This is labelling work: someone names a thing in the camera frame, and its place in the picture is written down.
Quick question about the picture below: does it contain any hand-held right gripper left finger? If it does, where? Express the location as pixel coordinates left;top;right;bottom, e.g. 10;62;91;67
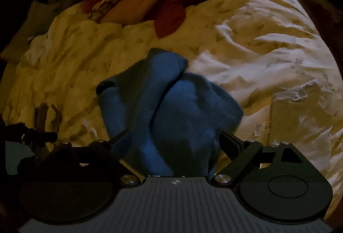
45;130;142;186

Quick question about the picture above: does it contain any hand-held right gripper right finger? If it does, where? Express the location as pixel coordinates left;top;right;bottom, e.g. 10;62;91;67
211;131;305;186

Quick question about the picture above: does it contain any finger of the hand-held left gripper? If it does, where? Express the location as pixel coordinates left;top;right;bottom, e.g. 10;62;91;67
21;128;58;144

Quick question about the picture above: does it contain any grey cloth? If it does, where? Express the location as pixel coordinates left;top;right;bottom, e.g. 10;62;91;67
3;0;58;58

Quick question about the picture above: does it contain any red garment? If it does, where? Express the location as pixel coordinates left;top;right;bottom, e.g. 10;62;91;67
83;0;215;39

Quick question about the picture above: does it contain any orange garment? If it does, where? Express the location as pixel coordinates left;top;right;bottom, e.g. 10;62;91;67
104;0;177;26

